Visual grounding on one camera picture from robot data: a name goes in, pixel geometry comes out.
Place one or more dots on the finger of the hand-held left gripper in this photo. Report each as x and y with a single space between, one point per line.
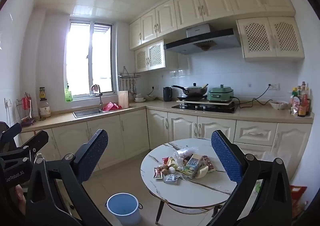
32 141
11 130

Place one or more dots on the large clear jar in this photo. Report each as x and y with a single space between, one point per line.
45 110

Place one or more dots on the cluster of condiment bottles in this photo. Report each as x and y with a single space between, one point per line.
301 101

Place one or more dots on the cream lower cabinets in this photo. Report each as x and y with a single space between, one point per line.
135 131

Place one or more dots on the clear plastic bag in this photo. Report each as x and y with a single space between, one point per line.
183 153

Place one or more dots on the red dish basket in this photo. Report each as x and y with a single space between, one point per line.
111 106

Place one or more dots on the milk carton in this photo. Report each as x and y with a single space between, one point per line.
192 164

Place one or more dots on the sliding window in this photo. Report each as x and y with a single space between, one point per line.
88 58

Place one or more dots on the small cream lattice cabinet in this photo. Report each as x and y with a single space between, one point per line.
150 57

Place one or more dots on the yellow wrapper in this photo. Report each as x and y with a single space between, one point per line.
172 162

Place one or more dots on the green dish soap bottle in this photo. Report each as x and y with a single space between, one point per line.
68 95

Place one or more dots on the range hood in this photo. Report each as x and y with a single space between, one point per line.
202 40

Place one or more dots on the wide cream lattice cabinet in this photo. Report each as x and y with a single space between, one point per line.
271 37

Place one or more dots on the white sachet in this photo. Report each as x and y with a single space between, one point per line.
171 179

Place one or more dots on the green electric cooker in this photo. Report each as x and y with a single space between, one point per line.
221 93

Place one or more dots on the wooden cutting board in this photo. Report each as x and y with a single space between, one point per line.
123 98

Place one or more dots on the steel faucet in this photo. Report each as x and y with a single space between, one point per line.
100 96

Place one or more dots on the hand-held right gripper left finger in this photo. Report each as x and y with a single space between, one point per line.
96 151

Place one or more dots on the person's left hand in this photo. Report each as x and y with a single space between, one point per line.
20 197

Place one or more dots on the wide white wall outlet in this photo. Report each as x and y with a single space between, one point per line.
273 86

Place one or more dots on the white bowl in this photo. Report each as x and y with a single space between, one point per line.
278 104

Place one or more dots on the round white marble table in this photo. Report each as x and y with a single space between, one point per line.
200 191

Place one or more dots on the red snack packet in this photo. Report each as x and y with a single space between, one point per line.
208 163

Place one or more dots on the steel sink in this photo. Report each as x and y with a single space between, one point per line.
87 112

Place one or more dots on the small red sachet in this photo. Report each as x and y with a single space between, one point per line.
158 173

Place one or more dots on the hanging utensil rack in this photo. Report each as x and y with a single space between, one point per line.
128 77

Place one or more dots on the black glass gas stove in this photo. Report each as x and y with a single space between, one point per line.
205 108

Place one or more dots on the blue plastic bucket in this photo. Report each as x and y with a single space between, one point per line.
122 206

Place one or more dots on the black wok with lid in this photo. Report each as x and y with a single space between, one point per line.
193 90

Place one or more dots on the stack of white bowls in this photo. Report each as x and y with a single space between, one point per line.
140 97

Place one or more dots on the red cardboard box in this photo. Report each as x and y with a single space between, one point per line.
298 191

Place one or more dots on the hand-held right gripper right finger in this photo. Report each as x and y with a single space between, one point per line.
225 158

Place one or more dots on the black electric kettle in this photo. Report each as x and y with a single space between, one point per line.
167 93

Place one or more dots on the yellow label bottle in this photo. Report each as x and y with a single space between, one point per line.
42 93

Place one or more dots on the black portable burner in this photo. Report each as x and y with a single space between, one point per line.
187 98

